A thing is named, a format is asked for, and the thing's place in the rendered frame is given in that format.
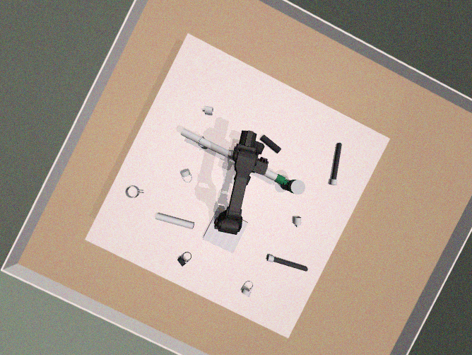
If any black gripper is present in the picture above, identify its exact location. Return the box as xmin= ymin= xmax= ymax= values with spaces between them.
xmin=247 ymin=141 xmax=265 ymax=185

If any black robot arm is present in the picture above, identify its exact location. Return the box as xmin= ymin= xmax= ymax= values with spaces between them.
xmin=214 ymin=130 xmax=269 ymax=235

